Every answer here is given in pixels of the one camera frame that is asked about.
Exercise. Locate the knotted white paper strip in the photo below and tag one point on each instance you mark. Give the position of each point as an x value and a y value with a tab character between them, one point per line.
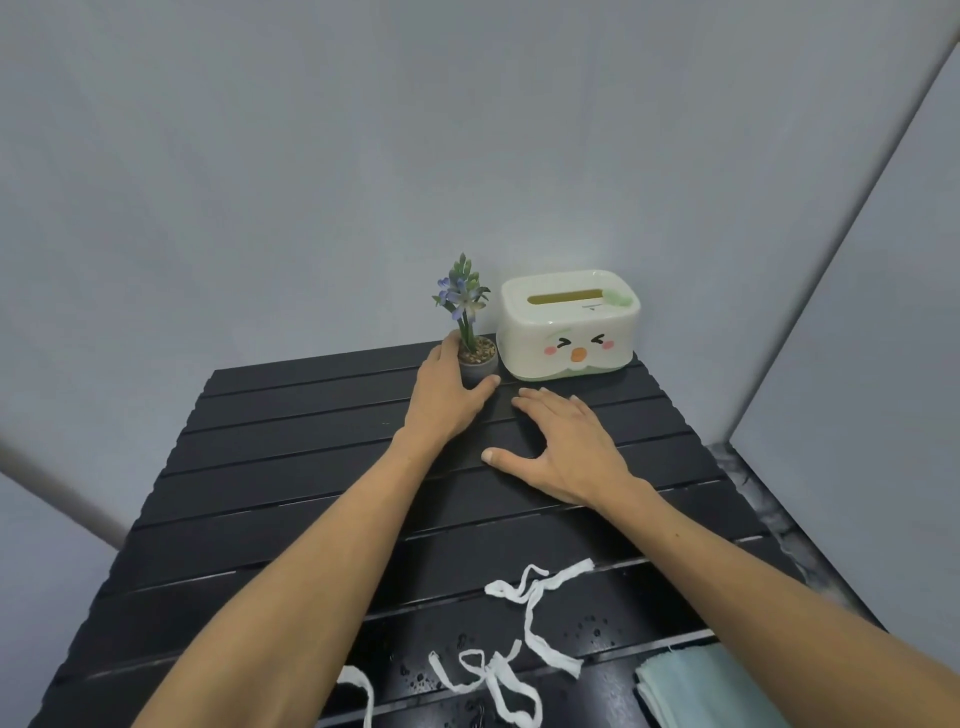
499	679

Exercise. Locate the long white paper strip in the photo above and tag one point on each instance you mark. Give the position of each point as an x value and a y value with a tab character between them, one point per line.
534	600

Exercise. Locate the person's right hand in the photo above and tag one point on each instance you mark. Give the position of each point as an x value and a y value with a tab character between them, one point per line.
577	457

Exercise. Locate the person's left hand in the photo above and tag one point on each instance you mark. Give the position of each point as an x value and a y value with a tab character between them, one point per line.
439	397

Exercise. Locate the white cartoon face tissue box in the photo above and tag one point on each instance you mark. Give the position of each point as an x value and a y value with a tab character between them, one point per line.
570	330

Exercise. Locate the person's right thumb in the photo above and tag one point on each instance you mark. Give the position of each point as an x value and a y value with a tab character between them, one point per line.
508	460

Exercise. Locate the person's left thumb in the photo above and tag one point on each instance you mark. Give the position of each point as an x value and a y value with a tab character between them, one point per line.
484	388

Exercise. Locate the light green folded cloth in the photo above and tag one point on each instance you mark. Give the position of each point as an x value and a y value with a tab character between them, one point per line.
697	690

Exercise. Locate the short white paper strip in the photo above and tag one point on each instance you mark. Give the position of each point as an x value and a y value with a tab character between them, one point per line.
361	686

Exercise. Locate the person's left forearm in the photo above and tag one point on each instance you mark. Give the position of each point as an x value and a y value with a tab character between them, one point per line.
300	585

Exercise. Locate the small potted artificial flower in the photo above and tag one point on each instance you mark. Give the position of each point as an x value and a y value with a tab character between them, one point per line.
478	366

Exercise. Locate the person's right forearm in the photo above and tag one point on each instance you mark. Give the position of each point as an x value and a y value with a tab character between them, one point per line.
765	615

